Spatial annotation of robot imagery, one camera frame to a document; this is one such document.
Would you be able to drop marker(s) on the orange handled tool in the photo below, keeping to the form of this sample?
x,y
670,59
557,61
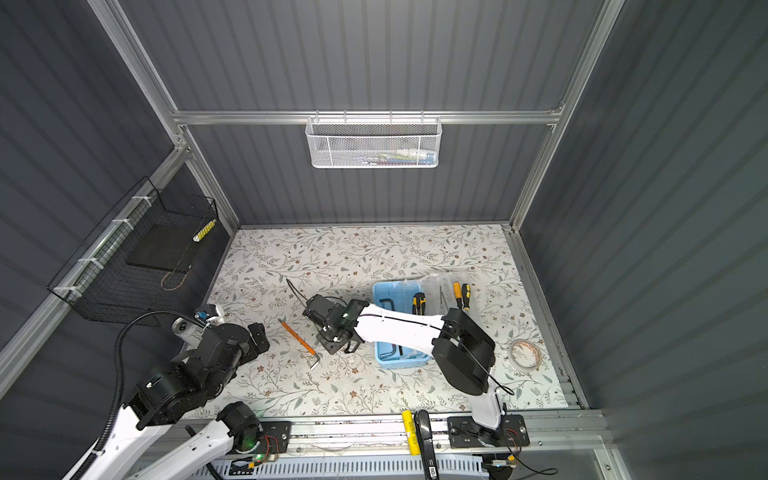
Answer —
x,y
313,353

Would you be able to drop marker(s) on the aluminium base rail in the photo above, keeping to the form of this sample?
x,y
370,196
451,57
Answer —
x,y
549,430

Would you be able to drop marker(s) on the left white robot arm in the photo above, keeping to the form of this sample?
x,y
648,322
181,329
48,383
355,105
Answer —
x,y
186,383

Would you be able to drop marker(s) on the black wire basket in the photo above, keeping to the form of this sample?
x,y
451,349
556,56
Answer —
x,y
98,284

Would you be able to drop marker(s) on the black handle tool on rail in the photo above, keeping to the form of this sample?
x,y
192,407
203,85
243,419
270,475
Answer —
x,y
426,445

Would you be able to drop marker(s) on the black hex key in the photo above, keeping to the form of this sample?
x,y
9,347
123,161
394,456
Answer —
x,y
394,351

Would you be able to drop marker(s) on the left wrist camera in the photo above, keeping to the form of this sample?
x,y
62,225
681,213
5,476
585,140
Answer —
x,y
209,315

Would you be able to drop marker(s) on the black foam pad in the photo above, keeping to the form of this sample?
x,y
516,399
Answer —
x,y
165,248

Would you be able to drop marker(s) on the yellow black screwdriver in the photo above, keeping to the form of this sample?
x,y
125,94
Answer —
x,y
462,294

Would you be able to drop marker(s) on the white wire mesh basket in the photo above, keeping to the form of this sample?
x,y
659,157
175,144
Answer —
x,y
374,145

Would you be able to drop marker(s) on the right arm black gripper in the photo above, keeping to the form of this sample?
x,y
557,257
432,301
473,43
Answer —
x,y
328,344

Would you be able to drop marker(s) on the light blue toolbox base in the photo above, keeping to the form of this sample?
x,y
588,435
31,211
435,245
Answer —
x,y
397,296

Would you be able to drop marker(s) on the yellow marker on rail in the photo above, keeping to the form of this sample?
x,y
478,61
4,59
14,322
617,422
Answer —
x,y
411,433

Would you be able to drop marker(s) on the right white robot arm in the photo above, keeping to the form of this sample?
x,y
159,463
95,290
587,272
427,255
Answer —
x,y
463,351

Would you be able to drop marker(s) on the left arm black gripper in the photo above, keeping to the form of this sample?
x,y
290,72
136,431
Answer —
x,y
260,336

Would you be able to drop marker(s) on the yellow tube in basket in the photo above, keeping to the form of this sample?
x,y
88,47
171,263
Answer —
x,y
204,231

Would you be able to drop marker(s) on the yellow utility knife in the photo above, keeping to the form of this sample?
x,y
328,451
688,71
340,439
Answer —
x,y
419,304

